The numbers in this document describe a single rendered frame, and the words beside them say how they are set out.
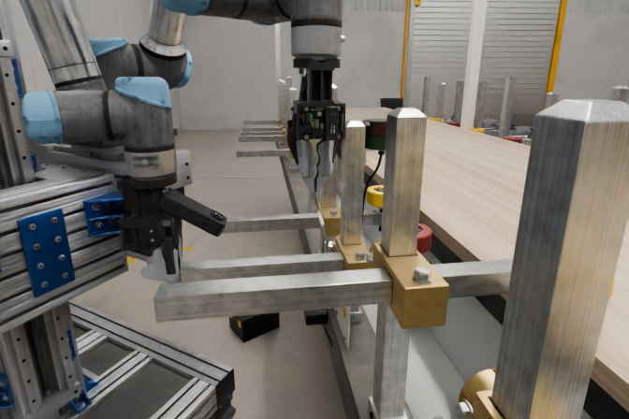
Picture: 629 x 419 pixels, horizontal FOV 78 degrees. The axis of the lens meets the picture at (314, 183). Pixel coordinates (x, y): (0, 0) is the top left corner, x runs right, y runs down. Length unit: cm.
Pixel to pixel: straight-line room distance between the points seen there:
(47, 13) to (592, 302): 76
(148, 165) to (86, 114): 11
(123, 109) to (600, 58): 1044
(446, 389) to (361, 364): 18
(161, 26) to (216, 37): 760
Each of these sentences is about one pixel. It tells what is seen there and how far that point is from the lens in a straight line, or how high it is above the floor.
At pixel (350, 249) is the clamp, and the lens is 73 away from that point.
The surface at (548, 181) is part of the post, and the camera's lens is 24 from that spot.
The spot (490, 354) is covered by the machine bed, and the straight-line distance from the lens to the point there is 77.
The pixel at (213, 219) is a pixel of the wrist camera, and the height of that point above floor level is 95.
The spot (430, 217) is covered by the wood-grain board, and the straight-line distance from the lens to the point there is 83.
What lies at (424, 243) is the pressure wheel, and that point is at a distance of 73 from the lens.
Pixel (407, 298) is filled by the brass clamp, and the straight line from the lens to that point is 43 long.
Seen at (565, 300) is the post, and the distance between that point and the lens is 25.
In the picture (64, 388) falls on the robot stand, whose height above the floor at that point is 37.
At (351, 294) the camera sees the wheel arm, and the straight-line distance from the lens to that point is 45.
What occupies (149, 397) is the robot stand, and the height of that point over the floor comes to 21.
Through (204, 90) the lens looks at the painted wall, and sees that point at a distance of 872.
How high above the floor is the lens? 119
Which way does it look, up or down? 16 degrees down
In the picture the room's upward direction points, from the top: straight up
